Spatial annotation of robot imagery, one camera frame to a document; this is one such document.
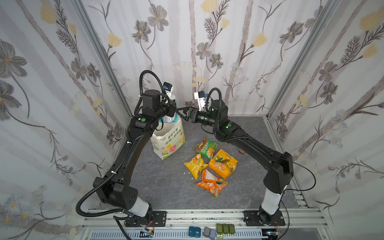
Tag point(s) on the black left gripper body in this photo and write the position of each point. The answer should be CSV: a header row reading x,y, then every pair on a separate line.
x,y
171,109

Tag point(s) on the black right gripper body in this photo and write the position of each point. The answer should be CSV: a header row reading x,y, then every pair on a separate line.
x,y
193,114

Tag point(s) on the white floral paper bag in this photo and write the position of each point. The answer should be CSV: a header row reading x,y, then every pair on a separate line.
x,y
169,139

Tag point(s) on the green corn chips packet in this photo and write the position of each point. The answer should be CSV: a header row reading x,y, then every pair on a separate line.
x,y
206,148

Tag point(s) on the small yellow chips bag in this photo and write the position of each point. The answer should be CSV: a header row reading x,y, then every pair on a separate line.
x,y
196,165

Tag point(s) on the yellow snack bag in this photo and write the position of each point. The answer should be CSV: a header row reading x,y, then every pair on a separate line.
x,y
223,164

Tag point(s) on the orange candy snack bag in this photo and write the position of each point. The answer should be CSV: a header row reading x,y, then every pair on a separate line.
x,y
211,183

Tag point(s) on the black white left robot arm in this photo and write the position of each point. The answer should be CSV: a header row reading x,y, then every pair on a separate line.
x,y
114,188

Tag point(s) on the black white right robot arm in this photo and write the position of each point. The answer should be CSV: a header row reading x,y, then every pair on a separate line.
x,y
279,166

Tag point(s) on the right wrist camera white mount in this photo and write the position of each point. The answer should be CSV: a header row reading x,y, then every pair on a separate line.
x,y
201,98

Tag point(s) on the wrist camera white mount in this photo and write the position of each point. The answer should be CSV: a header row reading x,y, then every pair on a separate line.
x,y
169,90
201,98

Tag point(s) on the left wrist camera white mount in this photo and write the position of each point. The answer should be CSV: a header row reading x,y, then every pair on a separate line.
x,y
169,90

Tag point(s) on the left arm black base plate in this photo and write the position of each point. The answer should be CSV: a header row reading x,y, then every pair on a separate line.
x,y
154,219

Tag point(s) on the green case on rail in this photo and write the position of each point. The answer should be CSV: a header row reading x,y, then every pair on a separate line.
x,y
225,229

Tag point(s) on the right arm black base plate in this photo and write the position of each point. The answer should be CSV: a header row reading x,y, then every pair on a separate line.
x,y
253,218

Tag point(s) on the grey blue case on rail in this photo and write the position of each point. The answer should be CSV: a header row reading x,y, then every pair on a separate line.
x,y
210,233

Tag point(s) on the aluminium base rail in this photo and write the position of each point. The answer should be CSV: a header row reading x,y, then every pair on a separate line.
x,y
301,224

